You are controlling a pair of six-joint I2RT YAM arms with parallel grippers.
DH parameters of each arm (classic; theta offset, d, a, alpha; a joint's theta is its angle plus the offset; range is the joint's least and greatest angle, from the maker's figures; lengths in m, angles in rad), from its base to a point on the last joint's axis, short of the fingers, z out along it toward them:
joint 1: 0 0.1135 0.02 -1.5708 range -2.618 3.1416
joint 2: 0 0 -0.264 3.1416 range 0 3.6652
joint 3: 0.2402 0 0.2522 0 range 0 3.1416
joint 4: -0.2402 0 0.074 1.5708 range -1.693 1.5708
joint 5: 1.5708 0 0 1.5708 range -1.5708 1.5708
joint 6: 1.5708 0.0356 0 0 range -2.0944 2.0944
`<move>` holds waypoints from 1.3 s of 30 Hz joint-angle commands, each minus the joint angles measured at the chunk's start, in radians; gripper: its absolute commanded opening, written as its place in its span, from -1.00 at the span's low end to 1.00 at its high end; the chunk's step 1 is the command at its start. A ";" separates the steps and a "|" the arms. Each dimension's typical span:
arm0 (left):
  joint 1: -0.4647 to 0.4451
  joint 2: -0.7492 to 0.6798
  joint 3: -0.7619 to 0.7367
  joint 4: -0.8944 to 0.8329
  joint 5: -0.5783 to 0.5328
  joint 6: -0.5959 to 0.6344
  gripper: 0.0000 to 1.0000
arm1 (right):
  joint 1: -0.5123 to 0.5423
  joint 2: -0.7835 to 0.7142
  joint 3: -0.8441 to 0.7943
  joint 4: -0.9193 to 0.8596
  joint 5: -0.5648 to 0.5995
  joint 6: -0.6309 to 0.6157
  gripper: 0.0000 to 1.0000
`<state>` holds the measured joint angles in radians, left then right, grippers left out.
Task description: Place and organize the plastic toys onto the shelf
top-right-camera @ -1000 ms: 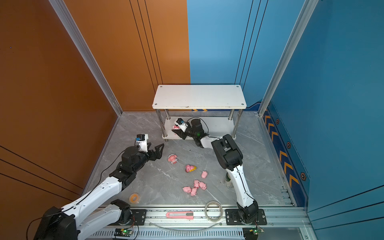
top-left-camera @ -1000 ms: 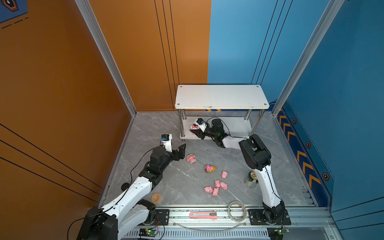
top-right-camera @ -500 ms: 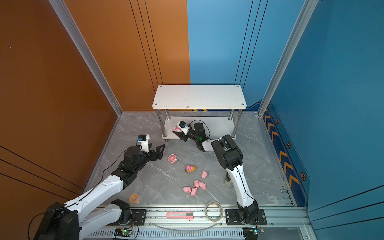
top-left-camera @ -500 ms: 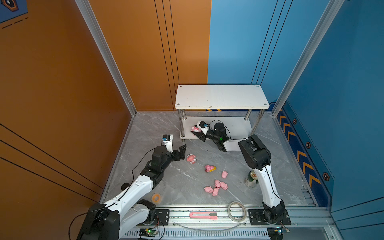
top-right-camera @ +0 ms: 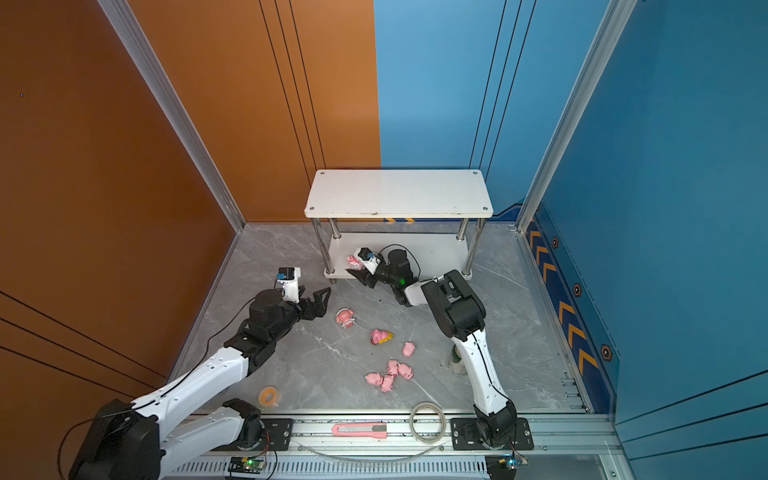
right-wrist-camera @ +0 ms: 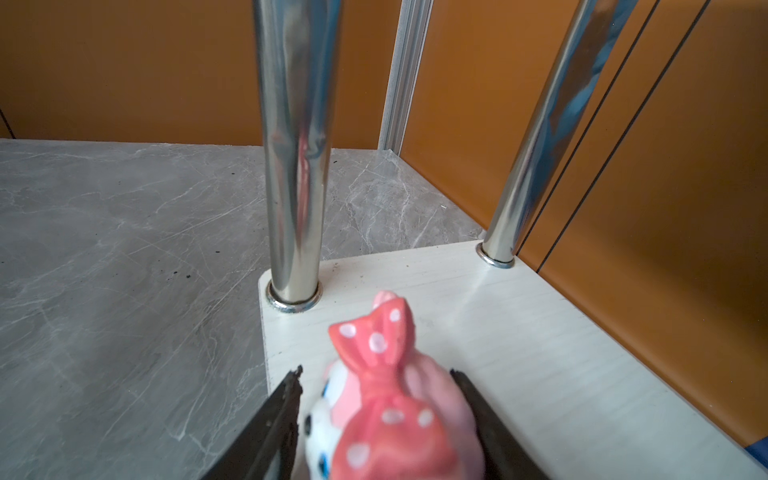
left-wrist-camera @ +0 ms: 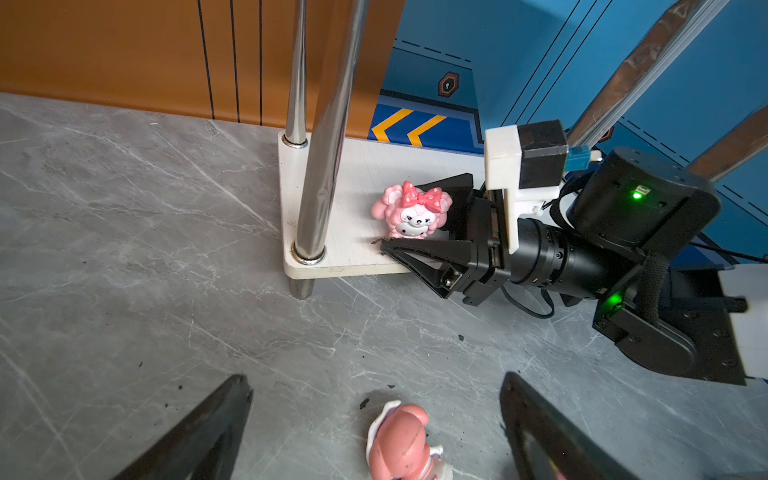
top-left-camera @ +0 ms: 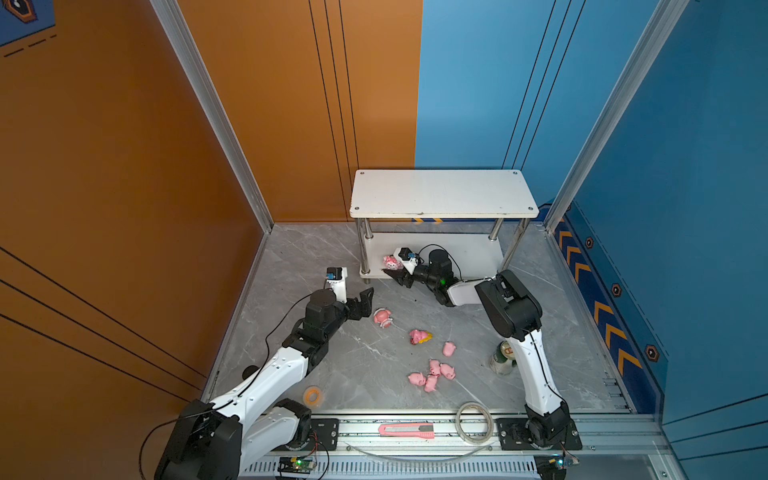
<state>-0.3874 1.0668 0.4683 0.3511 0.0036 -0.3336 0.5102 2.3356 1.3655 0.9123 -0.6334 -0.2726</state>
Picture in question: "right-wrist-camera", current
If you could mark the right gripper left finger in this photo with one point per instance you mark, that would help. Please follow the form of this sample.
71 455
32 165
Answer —
266 447

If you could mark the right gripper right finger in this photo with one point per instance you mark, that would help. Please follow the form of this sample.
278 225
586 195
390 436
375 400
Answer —
505 457

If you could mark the pink bow character toy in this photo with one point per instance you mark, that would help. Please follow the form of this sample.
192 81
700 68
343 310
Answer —
386 410

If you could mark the white two-tier shelf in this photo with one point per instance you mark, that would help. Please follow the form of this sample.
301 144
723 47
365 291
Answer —
581 405

